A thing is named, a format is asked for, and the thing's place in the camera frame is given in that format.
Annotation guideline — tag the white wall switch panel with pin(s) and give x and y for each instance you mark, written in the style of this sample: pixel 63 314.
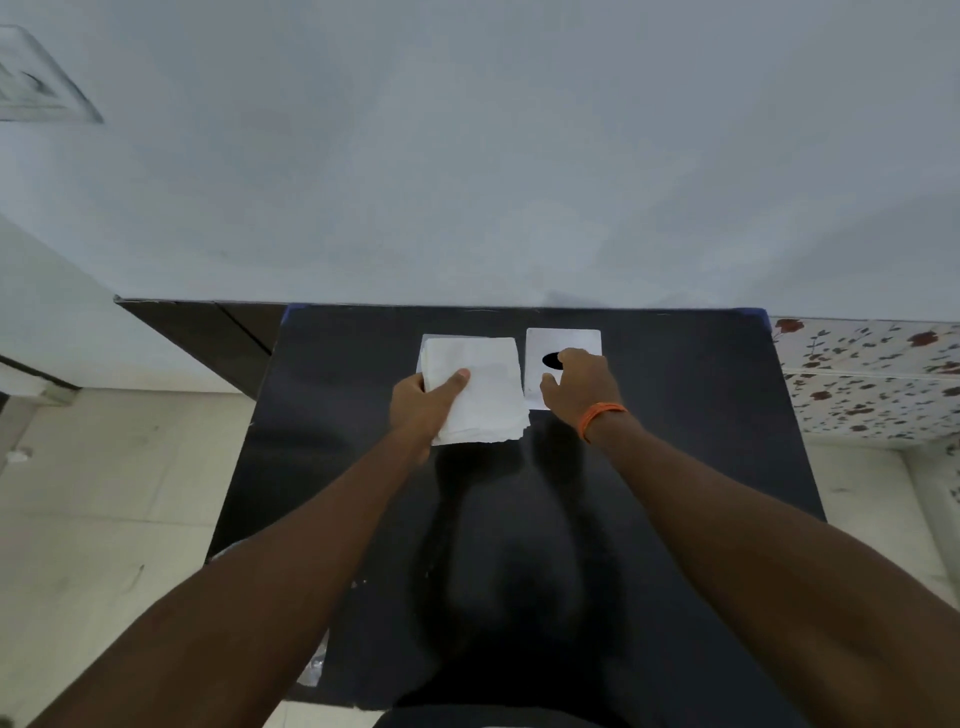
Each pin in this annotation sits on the white wall switch panel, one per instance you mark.
pixel 37 82

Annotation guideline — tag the person's left hand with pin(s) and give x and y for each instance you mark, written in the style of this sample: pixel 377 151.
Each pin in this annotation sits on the person's left hand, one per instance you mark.
pixel 416 416

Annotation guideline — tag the person's right hand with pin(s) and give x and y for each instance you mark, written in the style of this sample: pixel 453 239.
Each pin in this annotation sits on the person's right hand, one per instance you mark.
pixel 589 386

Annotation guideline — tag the stack of white tissues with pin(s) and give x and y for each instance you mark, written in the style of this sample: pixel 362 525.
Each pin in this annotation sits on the stack of white tissues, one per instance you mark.
pixel 487 397

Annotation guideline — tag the person's left forearm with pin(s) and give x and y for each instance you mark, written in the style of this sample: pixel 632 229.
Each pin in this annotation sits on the person's left forearm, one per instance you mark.
pixel 225 615

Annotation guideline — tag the blue tape piece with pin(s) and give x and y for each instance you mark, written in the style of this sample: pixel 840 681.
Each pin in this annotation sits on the blue tape piece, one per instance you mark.
pixel 291 309
pixel 761 319

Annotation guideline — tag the floral patterned tiled ledge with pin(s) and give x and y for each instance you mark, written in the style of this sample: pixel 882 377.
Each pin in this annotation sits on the floral patterned tiled ledge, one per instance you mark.
pixel 862 382

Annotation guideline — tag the white tissue box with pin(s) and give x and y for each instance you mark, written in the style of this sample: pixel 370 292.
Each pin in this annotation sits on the white tissue box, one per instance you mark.
pixel 540 345

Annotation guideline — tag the person's right forearm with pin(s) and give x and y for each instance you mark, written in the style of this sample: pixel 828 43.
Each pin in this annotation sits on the person's right forearm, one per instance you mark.
pixel 750 562

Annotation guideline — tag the black table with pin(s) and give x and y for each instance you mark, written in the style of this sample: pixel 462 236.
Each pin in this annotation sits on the black table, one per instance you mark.
pixel 210 337

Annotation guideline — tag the orange thread wristband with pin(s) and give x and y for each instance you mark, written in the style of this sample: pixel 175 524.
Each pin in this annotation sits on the orange thread wristband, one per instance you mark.
pixel 600 412

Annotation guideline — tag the small white paper scrap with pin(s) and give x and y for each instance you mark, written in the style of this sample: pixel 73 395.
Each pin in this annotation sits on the small white paper scrap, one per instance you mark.
pixel 19 454

